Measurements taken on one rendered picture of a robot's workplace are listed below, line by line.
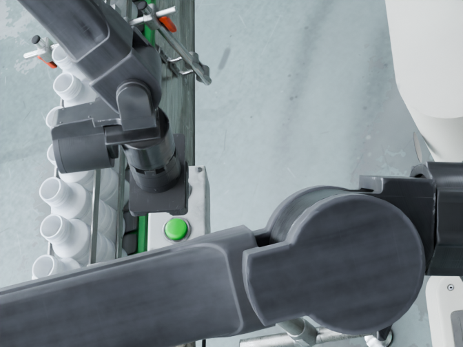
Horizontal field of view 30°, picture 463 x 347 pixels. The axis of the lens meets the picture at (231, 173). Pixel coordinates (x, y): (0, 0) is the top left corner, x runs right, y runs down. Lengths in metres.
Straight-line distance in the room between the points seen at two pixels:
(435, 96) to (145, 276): 0.28
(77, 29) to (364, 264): 0.48
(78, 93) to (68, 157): 0.40
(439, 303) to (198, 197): 0.86
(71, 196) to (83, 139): 0.33
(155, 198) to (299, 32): 1.75
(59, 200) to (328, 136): 1.35
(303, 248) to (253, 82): 2.21
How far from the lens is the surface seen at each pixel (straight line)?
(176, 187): 1.01
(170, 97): 1.54
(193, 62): 1.53
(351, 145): 2.44
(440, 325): 1.91
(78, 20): 0.86
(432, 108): 0.66
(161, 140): 0.92
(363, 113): 2.48
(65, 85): 1.36
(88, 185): 1.30
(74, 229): 1.23
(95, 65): 0.88
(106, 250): 1.27
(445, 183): 0.51
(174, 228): 1.16
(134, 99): 0.87
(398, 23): 0.71
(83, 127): 0.93
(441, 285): 1.93
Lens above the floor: 2.05
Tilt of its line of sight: 54 degrees down
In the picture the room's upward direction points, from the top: 44 degrees counter-clockwise
